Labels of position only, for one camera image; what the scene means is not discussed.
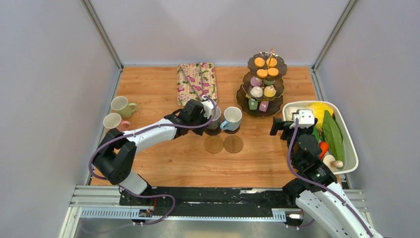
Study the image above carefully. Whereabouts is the white round cake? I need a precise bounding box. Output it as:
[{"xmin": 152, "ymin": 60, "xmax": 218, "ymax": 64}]
[{"xmin": 250, "ymin": 86, "xmax": 263, "ymax": 98}]

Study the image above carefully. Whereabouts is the yellow cupcake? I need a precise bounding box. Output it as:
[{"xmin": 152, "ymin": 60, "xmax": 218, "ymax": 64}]
[{"xmin": 263, "ymin": 85, "xmax": 276, "ymax": 98}]

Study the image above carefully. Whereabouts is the orange carrot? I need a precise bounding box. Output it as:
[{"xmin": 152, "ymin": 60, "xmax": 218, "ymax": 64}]
[{"xmin": 318, "ymin": 141, "xmax": 329, "ymax": 159}]

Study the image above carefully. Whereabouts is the dark round wooden coaster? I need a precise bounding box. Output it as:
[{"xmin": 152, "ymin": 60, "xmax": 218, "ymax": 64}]
[{"xmin": 205, "ymin": 127, "xmax": 221, "ymax": 136}]

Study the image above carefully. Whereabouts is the white mushroom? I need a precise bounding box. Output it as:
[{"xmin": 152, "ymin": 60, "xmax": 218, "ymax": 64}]
[{"xmin": 322, "ymin": 154, "xmax": 344, "ymax": 172}]

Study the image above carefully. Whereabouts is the grey handled mug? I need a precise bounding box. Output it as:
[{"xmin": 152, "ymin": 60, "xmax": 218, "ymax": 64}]
[{"xmin": 207, "ymin": 107, "xmax": 221, "ymax": 130}]

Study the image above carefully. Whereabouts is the three-tier dark cake stand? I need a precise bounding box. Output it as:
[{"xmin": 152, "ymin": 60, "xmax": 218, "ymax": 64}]
[{"xmin": 236, "ymin": 48, "xmax": 287, "ymax": 118}]

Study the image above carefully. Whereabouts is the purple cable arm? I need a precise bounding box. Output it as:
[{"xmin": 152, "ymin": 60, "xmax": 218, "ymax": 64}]
[
  {"xmin": 287, "ymin": 119, "xmax": 375, "ymax": 238},
  {"xmin": 88, "ymin": 95, "xmax": 218, "ymax": 227}
]

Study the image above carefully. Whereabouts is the round biscuit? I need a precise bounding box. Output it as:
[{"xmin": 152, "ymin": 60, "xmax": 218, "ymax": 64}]
[
  {"xmin": 254, "ymin": 57, "xmax": 265, "ymax": 68},
  {"xmin": 266, "ymin": 57, "xmax": 277, "ymax": 68},
  {"xmin": 267, "ymin": 67, "xmax": 279, "ymax": 77},
  {"xmin": 257, "ymin": 69, "xmax": 268, "ymax": 78}
]

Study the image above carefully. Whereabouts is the white oval vegetable basin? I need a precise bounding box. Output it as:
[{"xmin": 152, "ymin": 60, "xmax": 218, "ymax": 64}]
[{"xmin": 282, "ymin": 101, "xmax": 359, "ymax": 175}]

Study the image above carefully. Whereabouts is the floral rectangular tray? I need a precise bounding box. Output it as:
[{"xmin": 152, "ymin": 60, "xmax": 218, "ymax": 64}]
[{"xmin": 177, "ymin": 62, "xmax": 218, "ymax": 107}]

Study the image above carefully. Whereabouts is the purple cake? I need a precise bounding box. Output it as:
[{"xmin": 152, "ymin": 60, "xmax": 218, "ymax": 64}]
[{"xmin": 250, "ymin": 76, "xmax": 263, "ymax": 87}]

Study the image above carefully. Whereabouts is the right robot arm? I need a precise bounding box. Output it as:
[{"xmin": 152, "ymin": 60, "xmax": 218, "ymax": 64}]
[{"xmin": 270, "ymin": 118, "xmax": 382, "ymax": 238}]

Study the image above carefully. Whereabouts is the light blue handled mug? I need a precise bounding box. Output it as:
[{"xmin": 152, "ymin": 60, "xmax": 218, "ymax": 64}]
[{"xmin": 220, "ymin": 107, "xmax": 243, "ymax": 131}]

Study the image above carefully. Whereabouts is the napa cabbage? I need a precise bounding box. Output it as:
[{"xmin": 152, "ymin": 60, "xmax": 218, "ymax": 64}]
[{"xmin": 282, "ymin": 101, "xmax": 334, "ymax": 131}]

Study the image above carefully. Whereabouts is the cream mug left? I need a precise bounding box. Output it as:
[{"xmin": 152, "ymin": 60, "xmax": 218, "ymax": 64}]
[{"xmin": 103, "ymin": 113, "xmax": 131, "ymax": 131}]

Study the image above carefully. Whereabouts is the light wooden coaster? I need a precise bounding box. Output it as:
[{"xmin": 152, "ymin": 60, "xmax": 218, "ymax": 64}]
[
  {"xmin": 204, "ymin": 136, "xmax": 224, "ymax": 154},
  {"xmin": 224, "ymin": 135, "xmax": 244, "ymax": 153}
]

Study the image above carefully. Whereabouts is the cream mug far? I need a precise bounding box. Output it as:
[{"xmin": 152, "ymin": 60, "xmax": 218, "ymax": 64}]
[{"xmin": 110, "ymin": 96, "xmax": 138, "ymax": 119}]

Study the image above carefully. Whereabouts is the green cake with panda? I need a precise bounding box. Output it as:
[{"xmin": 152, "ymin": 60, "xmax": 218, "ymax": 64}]
[{"xmin": 248, "ymin": 98, "xmax": 259, "ymax": 111}]

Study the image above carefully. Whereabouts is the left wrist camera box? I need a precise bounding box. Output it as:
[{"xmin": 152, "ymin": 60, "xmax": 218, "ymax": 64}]
[{"xmin": 201, "ymin": 96, "xmax": 216, "ymax": 119}]

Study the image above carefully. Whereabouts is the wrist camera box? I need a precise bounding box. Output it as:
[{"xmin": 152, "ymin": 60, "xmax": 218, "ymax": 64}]
[
  {"xmin": 289, "ymin": 109, "xmax": 317, "ymax": 128},
  {"xmin": 201, "ymin": 96, "xmax": 216, "ymax": 119}
]

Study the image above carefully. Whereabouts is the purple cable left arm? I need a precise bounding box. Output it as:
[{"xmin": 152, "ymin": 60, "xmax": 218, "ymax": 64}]
[{"xmin": 88, "ymin": 95, "xmax": 218, "ymax": 227}]

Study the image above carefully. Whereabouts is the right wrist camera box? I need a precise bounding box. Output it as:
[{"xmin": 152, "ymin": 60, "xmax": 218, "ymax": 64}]
[{"xmin": 289, "ymin": 109, "xmax": 317, "ymax": 128}]

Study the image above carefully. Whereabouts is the cream mug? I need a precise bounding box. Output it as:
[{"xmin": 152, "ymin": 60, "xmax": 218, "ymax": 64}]
[
  {"xmin": 110, "ymin": 96, "xmax": 138, "ymax": 119},
  {"xmin": 103, "ymin": 113, "xmax": 131, "ymax": 131}
]

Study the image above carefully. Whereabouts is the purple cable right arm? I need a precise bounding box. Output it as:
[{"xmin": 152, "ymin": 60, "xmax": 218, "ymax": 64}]
[{"xmin": 287, "ymin": 119, "xmax": 375, "ymax": 238}]

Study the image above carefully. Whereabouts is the long dark green leaf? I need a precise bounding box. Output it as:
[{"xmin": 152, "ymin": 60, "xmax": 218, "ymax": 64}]
[{"xmin": 322, "ymin": 110, "xmax": 345, "ymax": 162}]

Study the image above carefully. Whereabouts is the green round cake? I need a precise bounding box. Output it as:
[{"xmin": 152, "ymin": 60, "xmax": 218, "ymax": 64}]
[{"xmin": 263, "ymin": 80, "xmax": 275, "ymax": 86}]

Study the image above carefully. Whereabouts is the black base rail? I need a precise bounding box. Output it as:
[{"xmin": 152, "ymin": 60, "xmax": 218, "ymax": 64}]
[{"xmin": 119, "ymin": 186, "xmax": 300, "ymax": 218}]

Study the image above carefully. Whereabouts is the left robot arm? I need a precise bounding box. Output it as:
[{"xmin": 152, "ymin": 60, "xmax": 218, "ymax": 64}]
[{"xmin": 89, "ymin": 96, "xmax": 216, "ymax": 206}]

